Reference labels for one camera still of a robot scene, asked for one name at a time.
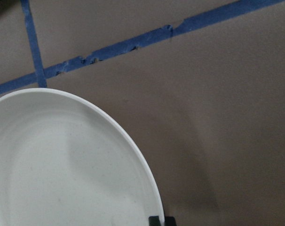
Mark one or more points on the cream round plate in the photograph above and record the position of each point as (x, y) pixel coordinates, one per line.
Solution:
(65, 162)

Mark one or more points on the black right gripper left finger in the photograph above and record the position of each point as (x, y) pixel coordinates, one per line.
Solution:
(153, 221)

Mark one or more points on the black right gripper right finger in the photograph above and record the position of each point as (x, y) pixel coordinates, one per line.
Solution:
(170, 221)

